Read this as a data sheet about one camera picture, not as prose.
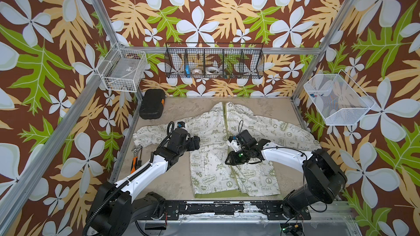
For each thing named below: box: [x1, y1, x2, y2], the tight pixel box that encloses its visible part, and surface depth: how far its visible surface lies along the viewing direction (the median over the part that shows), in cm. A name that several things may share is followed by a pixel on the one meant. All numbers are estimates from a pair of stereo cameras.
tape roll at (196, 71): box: [191, 68, 203, 75], surface depth 98 cm
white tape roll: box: [206, 66, 221, 75], surface depth 100 cm
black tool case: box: [138, 88, 166, 120], surface depth 113 cm
